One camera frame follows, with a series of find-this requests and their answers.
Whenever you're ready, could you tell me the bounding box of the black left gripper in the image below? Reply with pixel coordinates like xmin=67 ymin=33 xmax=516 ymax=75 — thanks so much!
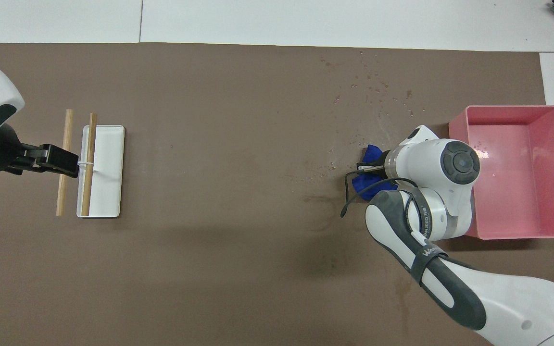
xmin=15 ymin=143 xmax=80 ymax=178

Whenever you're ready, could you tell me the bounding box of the dark blue towel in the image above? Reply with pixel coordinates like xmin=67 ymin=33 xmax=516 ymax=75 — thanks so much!
xmin=353 ymin=144 xmax=400 ymax=202

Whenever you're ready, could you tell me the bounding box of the white towel rack tray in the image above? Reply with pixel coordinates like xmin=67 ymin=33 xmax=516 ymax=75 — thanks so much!
xmin=76 ymin=125 xmax=126 ymax=219

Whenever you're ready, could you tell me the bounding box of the long light wooden rod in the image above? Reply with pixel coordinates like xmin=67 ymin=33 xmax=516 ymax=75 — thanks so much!
xmin=56 ymin=109 xmax=74 ymax=217

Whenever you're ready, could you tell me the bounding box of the brown table mat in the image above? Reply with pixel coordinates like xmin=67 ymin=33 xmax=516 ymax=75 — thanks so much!
xmin=0 ymin=42 xmax=554 ymax=346

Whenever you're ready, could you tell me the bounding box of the pink plastic bin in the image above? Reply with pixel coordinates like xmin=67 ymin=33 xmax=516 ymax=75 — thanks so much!
xmin=448 ymin=105 xmax=554 ymax=240

